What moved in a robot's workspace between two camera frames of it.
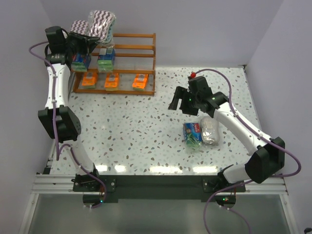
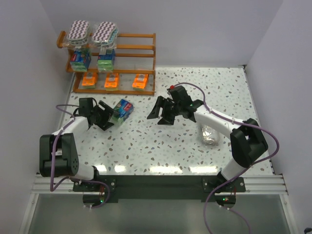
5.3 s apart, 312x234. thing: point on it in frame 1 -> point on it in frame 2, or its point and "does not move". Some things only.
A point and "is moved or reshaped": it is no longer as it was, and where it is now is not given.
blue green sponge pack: [80, 62] does not move
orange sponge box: [111, 82] does not move
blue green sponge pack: [192, 134] -> [124, 108]
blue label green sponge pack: [105, 61] does not move
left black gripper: [81, 42] -> [101, 116]
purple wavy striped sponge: [81, 27] does not move
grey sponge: [210, 130] does not move
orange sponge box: [89, 80] does not move
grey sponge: [100, 25] is moved or reshaped
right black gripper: [184, 100] -> [169, 108]
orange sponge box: [140, 82] does not move
